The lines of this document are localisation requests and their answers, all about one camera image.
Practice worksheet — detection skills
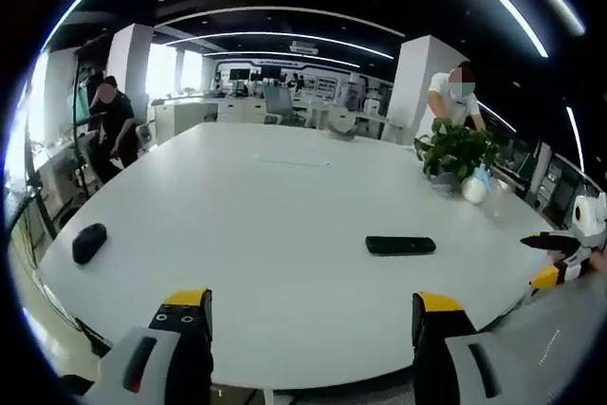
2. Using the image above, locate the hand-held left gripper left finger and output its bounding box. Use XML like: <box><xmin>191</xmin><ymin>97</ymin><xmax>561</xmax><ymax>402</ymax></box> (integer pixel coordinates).
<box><xmin>83</xmin><ymin>287</ymin><xmax>214</xmax><ymax>405</ymax></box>

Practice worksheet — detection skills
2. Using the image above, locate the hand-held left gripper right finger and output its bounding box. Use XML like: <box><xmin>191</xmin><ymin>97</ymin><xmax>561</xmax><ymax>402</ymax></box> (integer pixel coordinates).
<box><xmin>411</xmin><ymin>290</ymin><xmax>518</xmax><ymax>405</ymax></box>

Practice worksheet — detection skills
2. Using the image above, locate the black remote control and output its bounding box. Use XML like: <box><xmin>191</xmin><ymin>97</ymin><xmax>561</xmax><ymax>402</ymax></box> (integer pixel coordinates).
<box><xmin>364</xmin><ymin>235</ymin><xmax>437</xmax><ymax>257</ymax></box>

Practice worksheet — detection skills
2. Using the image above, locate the person's right hand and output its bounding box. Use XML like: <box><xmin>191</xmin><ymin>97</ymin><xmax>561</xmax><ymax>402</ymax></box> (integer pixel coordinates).
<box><xmin>590</xmin><ymin>249</ymin><xmax>607</xmax><ymax>278</ymax></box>

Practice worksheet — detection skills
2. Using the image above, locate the clear glass cup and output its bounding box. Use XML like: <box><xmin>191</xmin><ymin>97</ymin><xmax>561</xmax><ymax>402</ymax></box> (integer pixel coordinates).
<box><xmin>487</xmin><ymin>184</ymin><xmax>511</xmax><ymax>219</ymax></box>

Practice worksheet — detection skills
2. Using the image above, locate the white spray bottle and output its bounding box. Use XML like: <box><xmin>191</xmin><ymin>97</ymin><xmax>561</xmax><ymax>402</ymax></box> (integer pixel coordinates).
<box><xmin>462</xmin><ymin>162</ymin><xmax>492</xmax><ymax>206</ymax></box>

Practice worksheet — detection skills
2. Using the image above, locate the green potted plant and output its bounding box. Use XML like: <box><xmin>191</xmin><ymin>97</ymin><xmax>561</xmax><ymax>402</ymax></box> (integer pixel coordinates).
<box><xmin>414</xmin><ymin>118</ymin><xmax>502</xmax><ymax>193</ymax></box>

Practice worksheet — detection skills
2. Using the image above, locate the black oval case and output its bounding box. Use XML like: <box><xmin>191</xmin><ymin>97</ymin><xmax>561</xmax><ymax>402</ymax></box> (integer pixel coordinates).
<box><xmin>71</xmin><ymin>223</ymin><xmax>108</xmax><ymax>264</ymax></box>

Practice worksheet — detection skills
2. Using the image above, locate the black tripod stand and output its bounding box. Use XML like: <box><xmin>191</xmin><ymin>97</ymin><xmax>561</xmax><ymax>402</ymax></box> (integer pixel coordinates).
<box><xmin>68</xmin><ymin>56</ymin><xmax>96</xmax><ymax>197</ymax></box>

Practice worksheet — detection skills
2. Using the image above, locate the grey chair back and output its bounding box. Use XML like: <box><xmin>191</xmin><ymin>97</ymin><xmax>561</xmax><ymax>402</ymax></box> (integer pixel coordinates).
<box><xmin>328</xmin><ymin>119</ymin><xmax>358</xmax><ymax>141</ymax></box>

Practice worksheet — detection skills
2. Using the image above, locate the white low cabinet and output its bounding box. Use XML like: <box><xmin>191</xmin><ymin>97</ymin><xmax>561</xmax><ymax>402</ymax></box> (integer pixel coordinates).
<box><xmin>152</xmin><ymin>100</ymin><xmax>220</xmax><ymax>146</ymax></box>

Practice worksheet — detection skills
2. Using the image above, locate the grey office chair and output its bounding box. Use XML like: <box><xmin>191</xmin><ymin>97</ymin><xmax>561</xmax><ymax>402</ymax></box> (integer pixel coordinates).
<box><xmin>262</xmin><ymin>85</ymin><xmax>307</xmax><ymax>127</ymax></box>

